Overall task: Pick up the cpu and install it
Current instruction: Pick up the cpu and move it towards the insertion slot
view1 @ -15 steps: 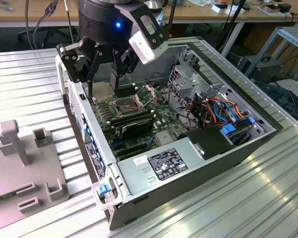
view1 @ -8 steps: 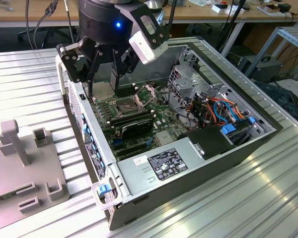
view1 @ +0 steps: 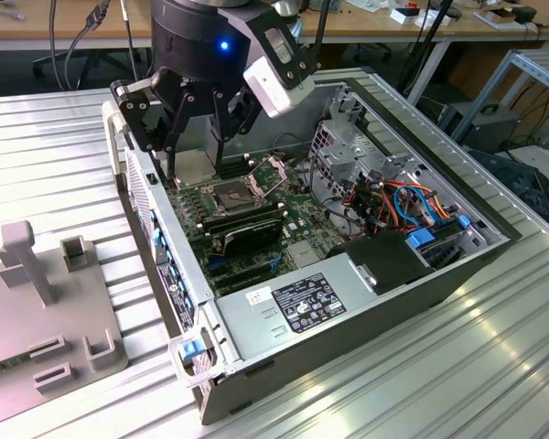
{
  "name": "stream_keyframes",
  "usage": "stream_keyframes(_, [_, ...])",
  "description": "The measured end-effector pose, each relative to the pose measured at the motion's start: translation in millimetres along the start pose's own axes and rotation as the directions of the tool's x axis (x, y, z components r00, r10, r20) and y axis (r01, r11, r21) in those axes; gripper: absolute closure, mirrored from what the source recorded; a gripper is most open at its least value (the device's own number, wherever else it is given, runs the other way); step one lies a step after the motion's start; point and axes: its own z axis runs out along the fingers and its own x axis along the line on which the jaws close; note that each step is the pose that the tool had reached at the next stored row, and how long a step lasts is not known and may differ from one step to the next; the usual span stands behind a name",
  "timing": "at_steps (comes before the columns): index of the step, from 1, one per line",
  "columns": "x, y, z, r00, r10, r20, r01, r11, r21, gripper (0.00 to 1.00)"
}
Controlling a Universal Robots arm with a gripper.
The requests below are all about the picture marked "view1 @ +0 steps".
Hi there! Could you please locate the silver finned chipset heatsink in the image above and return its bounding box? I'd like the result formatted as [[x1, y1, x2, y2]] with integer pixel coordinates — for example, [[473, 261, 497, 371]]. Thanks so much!
[[286, 241, 324, 269]]

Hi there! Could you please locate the metal socket cover frame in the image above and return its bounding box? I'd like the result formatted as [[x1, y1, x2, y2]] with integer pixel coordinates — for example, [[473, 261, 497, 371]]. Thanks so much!
[[245, 155, 288, 198]]

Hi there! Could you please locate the silver CPU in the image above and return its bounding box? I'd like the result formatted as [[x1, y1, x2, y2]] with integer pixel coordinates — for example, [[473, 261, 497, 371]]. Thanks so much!
[[174, 149, 216, 187]]

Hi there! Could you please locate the grey power supply unit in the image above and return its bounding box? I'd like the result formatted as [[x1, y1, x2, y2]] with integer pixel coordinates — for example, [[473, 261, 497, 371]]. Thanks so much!
[[212, 253, 382, 367]]

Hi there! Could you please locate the metal drive cage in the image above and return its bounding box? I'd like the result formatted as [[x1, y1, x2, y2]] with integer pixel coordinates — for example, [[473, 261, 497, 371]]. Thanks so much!
[[308, 86, 425, 232]]

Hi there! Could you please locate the hard disk in blue carrier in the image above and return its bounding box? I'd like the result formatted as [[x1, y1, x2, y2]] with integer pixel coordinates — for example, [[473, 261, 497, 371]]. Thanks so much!
[[404, 218, 484, 272]]

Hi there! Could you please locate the blue flat data wire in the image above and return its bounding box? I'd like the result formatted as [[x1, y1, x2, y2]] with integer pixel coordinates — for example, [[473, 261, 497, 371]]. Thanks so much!
[[392, 185, 443, 226]]

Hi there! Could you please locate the black office chair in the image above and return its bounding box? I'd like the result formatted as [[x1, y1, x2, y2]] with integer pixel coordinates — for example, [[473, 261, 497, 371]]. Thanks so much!
[[345, 41, 393, 64], [30, 45, 143, 91]]

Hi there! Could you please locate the grey plastic parts rack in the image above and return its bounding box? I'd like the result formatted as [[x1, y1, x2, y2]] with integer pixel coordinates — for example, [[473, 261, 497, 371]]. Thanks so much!
[[0, 219, 130, 434]]

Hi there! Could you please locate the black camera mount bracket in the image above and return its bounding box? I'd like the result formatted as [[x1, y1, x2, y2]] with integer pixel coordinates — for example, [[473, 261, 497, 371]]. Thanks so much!
[[217, 5, 322, 91]]

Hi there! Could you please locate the dark bag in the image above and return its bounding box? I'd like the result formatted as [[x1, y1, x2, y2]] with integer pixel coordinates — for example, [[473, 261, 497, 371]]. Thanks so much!
[[467, 148, 549, 223]]

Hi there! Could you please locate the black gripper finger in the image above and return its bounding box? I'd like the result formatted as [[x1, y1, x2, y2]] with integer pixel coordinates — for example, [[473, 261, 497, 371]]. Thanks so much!
[[109, 68, 198, 185], [211, 88, 263, 180]]

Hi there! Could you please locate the green motherboard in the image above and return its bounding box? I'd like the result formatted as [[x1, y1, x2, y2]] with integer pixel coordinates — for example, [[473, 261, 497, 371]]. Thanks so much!
[[162, 153, 365, 297]]

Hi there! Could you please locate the CPU socket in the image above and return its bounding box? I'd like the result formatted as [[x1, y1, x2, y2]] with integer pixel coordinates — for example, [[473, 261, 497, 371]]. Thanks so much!
[[205, 180, 269, 216]]

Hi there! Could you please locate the open grey PC case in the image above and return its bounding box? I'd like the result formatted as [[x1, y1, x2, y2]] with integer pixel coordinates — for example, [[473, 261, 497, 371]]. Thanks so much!
[[101, 75, 525, 426]]

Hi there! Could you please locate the green RAM stick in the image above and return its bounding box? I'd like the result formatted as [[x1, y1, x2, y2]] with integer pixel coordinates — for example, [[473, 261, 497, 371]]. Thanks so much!
[[0, 355, 32, 380]]

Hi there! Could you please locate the brown cardboard box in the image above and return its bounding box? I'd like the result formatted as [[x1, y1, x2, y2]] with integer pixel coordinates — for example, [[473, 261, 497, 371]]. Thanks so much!
[[473, 6, 519, 32]]

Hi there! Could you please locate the black plastic shroud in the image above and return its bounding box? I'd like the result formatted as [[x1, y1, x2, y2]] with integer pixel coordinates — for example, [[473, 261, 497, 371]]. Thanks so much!
[[327, 230, 436, 296]]

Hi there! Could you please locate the light wooden desk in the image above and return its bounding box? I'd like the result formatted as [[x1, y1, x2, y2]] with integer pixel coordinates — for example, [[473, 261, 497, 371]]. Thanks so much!
[[0, 0, 155, 52], [296, 0, 549, 49]]

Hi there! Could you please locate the small white box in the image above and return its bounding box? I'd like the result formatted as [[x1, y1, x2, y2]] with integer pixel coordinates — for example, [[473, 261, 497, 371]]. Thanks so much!
[[390, 6, 425, 27]]

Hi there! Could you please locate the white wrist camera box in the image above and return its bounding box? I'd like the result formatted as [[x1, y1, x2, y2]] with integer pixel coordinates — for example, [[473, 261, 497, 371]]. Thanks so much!
[[242, 58, 315, 121]]

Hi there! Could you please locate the installed RAM stick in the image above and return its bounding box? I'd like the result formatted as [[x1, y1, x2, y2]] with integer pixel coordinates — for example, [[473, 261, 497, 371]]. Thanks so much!
[[200, 206, 288, 235]]

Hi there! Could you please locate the grey metal shelf frame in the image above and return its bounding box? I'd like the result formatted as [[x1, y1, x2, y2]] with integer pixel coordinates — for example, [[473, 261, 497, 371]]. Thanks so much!
[[455, 48, 549, 152]]

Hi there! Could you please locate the black graphics card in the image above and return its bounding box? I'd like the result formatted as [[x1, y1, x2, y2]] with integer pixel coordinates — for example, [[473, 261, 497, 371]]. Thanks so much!
[[218, 219, 285, 258]]

